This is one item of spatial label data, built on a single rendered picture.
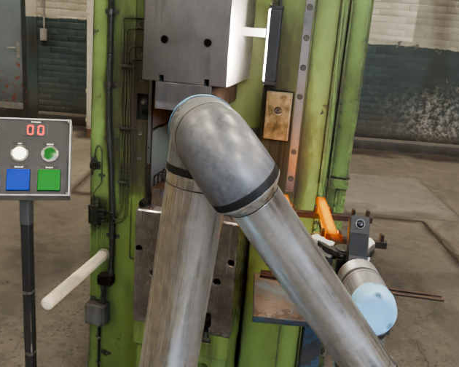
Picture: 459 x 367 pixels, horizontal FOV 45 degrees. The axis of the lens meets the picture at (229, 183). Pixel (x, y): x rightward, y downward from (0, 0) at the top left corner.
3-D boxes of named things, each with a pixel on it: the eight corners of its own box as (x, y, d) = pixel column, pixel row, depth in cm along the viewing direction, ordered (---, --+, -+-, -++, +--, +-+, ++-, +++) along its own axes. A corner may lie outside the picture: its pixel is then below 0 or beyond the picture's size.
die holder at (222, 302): (229, 338, 200) (239, 223, 188) (132, 320, 208) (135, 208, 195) (256, 275, 253) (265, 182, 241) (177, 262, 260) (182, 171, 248)
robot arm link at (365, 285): (346, 337, 106) (355, 290, 103) (335, 306, 118) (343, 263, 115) (394, 342, 106) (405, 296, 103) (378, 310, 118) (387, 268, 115)
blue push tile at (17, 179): (29, 190, 186) (30, 169, 188) (5, 189, 184) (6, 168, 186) (29, 191, 188) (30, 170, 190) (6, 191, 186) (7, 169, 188)
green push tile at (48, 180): (59, 190, 188) (60, 169, 190) (36, 190, 186) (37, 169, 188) (60, 191, 190) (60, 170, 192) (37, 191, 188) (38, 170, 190)
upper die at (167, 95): (210, 114, 187) (211, 86, 184) (154, 108, 190) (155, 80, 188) (235, 100, 226) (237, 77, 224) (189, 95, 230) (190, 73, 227)
